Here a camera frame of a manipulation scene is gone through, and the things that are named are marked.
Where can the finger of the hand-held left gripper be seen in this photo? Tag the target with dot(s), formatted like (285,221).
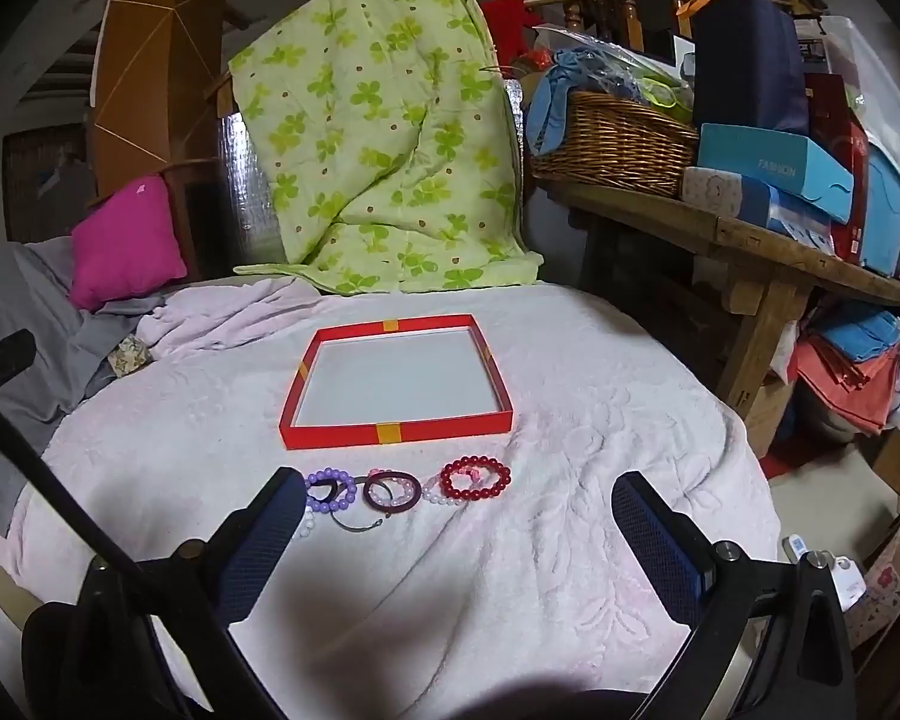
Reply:
(4,360)

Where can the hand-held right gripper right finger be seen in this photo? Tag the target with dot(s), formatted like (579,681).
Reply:
(660,547)

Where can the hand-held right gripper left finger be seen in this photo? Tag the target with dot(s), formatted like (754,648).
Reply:
(259,544)

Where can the silver bangle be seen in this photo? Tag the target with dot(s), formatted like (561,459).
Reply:
(356,530)

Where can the red shallow box tray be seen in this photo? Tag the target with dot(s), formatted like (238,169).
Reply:
(345,436)

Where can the grey cloth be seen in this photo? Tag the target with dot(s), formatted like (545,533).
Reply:
(37,315)

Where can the pale pink blanket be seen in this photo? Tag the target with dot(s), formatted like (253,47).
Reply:
(570,465)

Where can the small patterned cloth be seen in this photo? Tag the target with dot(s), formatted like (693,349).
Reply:
(129,354)

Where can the magenta cushion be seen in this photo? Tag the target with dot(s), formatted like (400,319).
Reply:
(124,247)

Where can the dark wicker panel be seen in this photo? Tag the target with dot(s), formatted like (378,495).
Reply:
(41,187)

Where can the small white device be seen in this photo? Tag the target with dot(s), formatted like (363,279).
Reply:
(844,577)

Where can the floral paper bag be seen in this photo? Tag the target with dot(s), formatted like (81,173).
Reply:
(892,585)

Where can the orange red cloth stack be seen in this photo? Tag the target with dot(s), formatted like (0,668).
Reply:
(847,390)

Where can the wooden bench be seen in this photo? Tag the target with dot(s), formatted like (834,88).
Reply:
(757,300)

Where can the blue folded cloth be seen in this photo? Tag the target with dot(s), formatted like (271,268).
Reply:
(855,334)

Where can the brown wooden panel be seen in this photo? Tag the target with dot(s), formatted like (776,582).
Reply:
(150,52)

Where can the blue white printed box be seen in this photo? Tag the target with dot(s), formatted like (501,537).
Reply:
(795,225)

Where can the white patterned box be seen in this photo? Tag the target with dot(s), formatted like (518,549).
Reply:
(712,191)

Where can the light blue cardboard box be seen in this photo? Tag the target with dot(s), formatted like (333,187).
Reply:
(765,161)

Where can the blue plastic bin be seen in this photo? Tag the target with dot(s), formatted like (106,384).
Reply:
(885,210)

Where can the wicker basket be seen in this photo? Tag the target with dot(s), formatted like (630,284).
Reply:
(615,142)

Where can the green clover quilt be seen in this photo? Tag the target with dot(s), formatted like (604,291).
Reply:
(382,127)

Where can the clear plastic bag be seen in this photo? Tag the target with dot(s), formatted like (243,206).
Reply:
(645,82)

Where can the dark red box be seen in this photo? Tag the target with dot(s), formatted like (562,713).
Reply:
(825,105)

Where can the navy blue bag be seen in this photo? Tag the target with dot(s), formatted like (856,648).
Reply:
(750,60)

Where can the white plastic bag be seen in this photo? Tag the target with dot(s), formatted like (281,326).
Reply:
(862,75)

